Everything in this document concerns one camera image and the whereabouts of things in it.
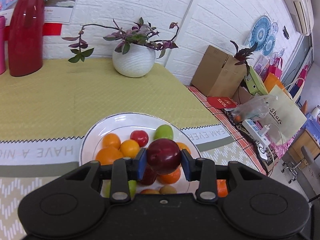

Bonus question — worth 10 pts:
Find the green jujube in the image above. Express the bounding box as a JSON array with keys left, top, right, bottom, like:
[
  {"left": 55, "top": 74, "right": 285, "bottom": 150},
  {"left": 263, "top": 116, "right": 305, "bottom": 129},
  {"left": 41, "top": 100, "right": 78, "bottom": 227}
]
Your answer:
[
  {"left": 153, "top": 124, "right": 174, "bottom": 142},
  {"left": 104, "top": 180, "right": 137, "bottom": 198}
]

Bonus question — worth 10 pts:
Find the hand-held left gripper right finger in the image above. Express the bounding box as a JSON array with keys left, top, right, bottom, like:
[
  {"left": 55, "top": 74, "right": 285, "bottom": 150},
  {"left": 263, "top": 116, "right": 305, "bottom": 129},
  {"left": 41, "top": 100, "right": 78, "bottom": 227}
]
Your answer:
[{"left": 181, "top": 149, "right": 269, "bottom": 203}]

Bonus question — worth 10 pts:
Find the white wall conduit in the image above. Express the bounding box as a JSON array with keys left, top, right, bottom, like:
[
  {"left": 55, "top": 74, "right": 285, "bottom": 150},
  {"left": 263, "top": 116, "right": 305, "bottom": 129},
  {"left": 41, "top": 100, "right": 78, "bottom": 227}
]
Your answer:
[{"left": 164, "top": 0, "right": 202, "bottom": 68}]

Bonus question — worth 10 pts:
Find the white round device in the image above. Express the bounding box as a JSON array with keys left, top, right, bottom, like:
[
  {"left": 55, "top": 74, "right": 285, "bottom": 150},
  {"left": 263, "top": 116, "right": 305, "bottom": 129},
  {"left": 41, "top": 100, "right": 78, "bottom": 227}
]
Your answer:
[{"left": 255, "top": 144, "right": 268, "bottom": 161}]

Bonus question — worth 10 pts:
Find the white plate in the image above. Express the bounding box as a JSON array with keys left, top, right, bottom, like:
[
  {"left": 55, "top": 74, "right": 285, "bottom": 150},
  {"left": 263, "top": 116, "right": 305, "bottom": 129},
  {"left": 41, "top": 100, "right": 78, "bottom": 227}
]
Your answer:
[{"left": 79, "top": 112, "right": 202, "bottom": 195}]

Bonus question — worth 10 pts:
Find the red wall calendar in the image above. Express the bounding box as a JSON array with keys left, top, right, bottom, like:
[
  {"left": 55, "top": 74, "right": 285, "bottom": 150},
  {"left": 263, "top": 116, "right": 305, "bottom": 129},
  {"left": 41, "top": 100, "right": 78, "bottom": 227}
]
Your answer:
[{"left": 0, "top": 0, "right": 83, "bottom": 37}]

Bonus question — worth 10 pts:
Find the orange paper bag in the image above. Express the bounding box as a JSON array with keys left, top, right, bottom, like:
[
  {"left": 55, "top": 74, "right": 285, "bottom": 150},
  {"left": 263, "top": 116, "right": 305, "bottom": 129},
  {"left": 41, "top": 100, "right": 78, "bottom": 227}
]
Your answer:
[{"left": 264, "top": 72, "right": 288, "bottom": 93}]

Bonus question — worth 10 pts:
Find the deep orange tangerine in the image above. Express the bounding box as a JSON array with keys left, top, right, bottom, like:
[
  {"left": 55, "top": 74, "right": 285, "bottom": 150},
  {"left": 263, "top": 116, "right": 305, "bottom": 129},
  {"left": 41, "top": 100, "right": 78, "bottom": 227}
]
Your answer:
[
  {"left": 216, "top": 179, "right": 228, "bottom": 197},
  {"left": 157, "top": 167, "right": 181, "bottom": 185}
]

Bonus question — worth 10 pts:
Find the dark red apple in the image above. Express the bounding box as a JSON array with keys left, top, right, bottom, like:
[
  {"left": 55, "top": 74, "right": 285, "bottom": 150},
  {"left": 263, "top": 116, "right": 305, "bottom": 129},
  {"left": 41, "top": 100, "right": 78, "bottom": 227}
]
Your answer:
[{"left": 146, "top": 138, "right": 181, "bottom": 175}]

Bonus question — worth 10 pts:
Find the clear plastic bag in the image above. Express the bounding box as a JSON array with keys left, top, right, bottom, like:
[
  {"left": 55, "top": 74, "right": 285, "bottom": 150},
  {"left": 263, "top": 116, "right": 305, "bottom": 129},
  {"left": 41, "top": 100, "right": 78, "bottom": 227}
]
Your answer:
[{"left": 234, "top": 95, "right": 269, "bottom": 120}]

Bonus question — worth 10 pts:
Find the dark red plum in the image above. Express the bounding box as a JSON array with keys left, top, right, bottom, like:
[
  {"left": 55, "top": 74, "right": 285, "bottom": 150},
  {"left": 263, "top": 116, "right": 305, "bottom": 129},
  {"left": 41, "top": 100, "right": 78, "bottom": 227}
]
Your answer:
[{"left": 140, "top": 165, "right": 158, "bottom": 186}]

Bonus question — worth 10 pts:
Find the pink gift bag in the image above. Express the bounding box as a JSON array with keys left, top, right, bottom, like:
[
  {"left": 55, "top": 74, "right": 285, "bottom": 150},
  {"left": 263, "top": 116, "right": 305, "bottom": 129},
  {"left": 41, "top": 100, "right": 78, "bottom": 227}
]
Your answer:
[{"left": 269, "top": 56, "right": 284, "bottom": 78}]

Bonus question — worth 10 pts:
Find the wooden cabinet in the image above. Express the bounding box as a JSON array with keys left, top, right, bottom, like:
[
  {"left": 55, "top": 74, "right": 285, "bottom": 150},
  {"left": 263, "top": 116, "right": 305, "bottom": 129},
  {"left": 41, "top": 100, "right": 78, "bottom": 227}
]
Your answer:
[{"left": 287, "top": 129, "right": 320, "bottom": 161}]

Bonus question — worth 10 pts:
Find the dark purple plant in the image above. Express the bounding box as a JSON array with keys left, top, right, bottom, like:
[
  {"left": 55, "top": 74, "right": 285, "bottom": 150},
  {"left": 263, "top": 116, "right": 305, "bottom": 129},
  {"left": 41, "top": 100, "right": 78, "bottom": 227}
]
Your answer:
[{"left": 230, "top": 40, "right": 258, "bottom": 77}]

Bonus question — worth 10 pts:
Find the white air conditioner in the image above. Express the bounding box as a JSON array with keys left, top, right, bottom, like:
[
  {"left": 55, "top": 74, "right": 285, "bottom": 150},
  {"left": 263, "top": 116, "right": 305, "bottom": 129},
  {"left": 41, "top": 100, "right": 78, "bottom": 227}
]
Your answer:
[{"left": 282, "top": 0, "right": 315, "bottom": 36}]

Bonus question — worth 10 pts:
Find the red envelope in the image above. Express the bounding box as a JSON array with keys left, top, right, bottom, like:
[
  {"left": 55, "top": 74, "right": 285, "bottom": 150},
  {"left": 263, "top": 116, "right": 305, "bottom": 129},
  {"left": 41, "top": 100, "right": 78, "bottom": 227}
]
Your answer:
[{"left": 207, "top": 96, "right": 238, "bottom": 109}]

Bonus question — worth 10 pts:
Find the black patterned cloth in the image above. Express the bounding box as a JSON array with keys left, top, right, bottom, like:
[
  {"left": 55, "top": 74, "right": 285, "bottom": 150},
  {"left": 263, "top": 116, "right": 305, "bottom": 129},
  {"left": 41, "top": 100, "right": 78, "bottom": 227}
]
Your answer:
[{"left": 224, "top": 109, "right": 250, "bottom": 133}]

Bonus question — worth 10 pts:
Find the brown kiwi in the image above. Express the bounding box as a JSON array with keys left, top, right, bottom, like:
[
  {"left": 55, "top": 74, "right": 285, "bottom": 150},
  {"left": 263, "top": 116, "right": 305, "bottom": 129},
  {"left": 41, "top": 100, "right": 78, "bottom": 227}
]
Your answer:
[{"left": 159, "top": 185, "right": 177, "bottom": 195}]

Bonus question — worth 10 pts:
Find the red plaid cloth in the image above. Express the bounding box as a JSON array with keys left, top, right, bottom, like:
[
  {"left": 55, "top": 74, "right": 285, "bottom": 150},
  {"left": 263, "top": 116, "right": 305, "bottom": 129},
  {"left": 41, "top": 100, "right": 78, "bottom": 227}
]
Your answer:
[{"left": 186, "top": 86, "right": 268, "bottom": 177}]

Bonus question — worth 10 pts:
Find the black office stool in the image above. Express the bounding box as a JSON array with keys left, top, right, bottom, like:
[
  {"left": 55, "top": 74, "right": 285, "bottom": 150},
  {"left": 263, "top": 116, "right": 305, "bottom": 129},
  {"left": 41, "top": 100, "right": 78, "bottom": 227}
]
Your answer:
[{"left": 282, "top": 145, "right": 316, "bottom": 184}]

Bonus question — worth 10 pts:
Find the large blue paper fan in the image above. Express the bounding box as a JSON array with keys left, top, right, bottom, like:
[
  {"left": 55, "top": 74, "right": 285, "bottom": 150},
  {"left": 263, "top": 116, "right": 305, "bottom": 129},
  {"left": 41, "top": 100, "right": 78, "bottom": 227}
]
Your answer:
[{"left": 251, "top": 15, "right": 272, "bottom": 50}]

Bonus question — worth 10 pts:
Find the white power strip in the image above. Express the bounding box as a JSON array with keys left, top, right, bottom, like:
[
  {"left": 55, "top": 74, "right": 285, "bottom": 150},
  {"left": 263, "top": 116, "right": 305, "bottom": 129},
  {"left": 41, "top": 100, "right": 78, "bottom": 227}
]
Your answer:
[{"left": 241, "top": 120, "right": 271, "bottom": 146}]

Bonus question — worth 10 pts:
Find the red thermos jug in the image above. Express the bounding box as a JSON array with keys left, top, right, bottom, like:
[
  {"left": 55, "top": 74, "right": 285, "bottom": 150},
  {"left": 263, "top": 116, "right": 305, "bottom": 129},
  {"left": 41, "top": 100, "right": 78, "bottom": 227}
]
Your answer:
[{"left": 8, "top": 0, "right": 46, "bottom": 77}]

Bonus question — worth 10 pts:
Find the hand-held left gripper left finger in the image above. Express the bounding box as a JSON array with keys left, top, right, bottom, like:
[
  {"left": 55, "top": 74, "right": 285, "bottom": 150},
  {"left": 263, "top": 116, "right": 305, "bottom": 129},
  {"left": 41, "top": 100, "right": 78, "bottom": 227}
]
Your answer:
[{"left": 60, "top": 148, "right": 147, "bottom": 204}]

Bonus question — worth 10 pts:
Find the small cardboard box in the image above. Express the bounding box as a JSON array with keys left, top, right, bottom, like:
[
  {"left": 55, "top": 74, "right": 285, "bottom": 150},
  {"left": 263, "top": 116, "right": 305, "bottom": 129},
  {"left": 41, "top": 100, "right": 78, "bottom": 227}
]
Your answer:
[{"left": 232, "top": 86, "right": 254, "bottom": 105}]

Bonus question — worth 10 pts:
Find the large cardboard box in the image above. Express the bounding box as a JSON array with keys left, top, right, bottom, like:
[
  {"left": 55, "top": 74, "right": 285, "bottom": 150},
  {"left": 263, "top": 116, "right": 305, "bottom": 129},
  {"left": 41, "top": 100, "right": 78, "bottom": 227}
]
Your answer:
[{"left": 191, "top": 45, "right": 250, "bottom": 98}]

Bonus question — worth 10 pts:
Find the pink thermos bottle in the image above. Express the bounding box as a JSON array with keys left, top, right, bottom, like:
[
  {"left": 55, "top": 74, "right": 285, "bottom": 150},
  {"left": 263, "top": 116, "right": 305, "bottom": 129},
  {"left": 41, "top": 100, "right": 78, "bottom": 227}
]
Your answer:
[{"left": 0, "top": 15, "right": 7, "bottom": 75}]

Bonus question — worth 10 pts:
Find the cream tote bag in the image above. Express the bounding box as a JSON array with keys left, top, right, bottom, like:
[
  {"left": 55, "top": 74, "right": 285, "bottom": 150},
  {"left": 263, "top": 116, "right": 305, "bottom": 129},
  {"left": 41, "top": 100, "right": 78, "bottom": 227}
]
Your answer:
[{"left": 260, "top": 85, "right": 307, "bottom": 143}]

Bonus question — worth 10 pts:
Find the white potted purple plant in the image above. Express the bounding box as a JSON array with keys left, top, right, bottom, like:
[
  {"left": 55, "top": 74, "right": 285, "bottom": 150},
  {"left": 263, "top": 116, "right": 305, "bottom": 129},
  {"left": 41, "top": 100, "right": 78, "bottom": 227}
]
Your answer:
[{"left": 62, "top": 17, "right": 180, "bottom": 78}]

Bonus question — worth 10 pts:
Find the large orange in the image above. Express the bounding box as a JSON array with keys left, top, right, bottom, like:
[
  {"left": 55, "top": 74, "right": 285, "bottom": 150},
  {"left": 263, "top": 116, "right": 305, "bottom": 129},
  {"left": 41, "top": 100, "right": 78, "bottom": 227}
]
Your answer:
[
  {"left": 95, "top": 146, "right": 125, "bottom": 165},
  {"left": 176, "top": 142, "right": 192, "bottom": 155}
]

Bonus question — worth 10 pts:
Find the medium blue paper fan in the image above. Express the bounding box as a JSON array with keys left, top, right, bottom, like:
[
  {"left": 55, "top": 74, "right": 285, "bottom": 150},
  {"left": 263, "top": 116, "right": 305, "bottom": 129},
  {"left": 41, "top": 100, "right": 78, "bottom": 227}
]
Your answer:
[{"left": 262, "top": 35, "right": 276, "bottom": 57}]

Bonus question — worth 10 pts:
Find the small yellow orange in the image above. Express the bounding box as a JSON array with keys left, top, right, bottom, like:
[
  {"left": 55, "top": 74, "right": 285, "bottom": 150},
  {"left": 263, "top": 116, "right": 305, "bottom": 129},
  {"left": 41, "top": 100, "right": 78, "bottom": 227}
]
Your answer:
[{"left": 120, "top": 139, "right": 140, "bottom": 157}]

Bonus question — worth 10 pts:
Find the red tomato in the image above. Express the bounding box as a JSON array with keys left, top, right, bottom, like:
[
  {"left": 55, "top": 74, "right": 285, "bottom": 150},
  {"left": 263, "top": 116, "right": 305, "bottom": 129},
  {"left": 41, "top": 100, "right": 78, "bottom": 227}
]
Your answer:
[{"left": 130, "top": 130, "right": 149, "bottom": 147}]

